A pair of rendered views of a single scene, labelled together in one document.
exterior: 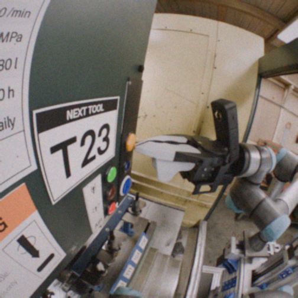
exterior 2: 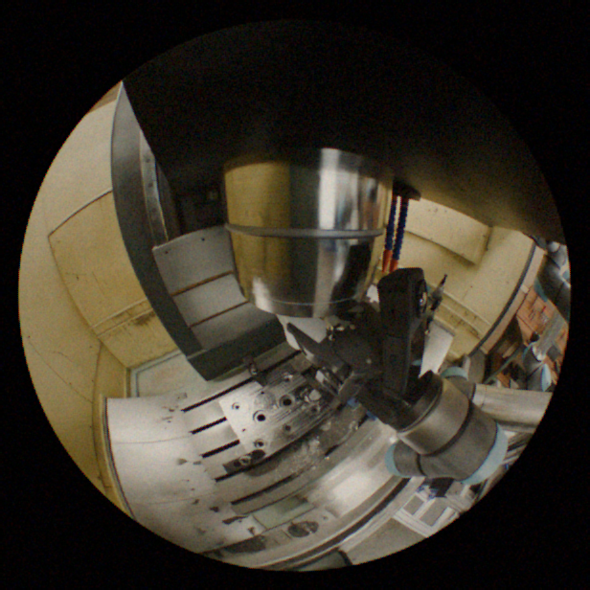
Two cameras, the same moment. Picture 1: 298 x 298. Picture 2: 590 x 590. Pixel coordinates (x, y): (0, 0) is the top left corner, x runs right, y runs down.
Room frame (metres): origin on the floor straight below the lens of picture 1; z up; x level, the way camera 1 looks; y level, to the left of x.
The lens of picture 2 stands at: (-0.19, 0.21, 1.52)
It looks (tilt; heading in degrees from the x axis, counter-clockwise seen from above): 37 degrees down; 38
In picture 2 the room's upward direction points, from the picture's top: straight up
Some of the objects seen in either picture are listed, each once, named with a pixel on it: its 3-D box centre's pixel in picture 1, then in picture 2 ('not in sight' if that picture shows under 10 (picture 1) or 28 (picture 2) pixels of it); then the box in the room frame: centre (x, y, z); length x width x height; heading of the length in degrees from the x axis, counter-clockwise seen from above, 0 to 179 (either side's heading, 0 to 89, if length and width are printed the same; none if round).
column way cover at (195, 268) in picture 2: not in sight; (232, 288); (0.07, 0.73, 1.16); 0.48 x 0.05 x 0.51; 165
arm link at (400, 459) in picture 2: not in sight; (422, 446); (-0.10, 0.03, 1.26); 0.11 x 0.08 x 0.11; 166
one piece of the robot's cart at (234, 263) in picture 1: (229, 266); not in sight; (0.25, -0.67, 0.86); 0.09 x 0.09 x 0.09; 72
